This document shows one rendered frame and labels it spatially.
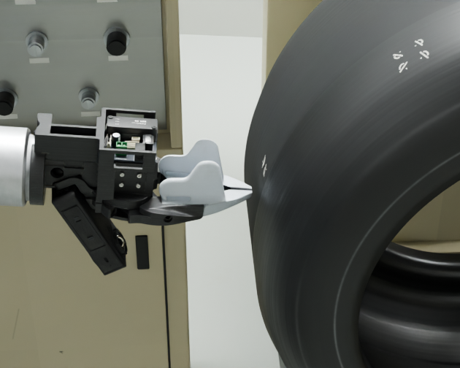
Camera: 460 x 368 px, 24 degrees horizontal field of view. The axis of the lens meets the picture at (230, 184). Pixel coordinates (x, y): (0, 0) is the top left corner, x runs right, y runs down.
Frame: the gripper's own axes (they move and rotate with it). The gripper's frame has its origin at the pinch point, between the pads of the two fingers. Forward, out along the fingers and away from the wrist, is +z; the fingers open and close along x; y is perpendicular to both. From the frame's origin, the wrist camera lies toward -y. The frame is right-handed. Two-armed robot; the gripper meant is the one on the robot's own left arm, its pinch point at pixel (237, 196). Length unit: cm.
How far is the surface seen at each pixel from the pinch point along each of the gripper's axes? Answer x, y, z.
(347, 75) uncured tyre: -2.6, 16.2, 7.6
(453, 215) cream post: 24.7, -19.9, 32.9
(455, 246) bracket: 23.4, -24.0, 33.9
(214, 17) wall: 252, -113, 23
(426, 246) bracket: 23.7, -24.4, 30.1
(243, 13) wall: 251, -110, 32
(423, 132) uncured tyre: -11.2, 16.4, 12.6
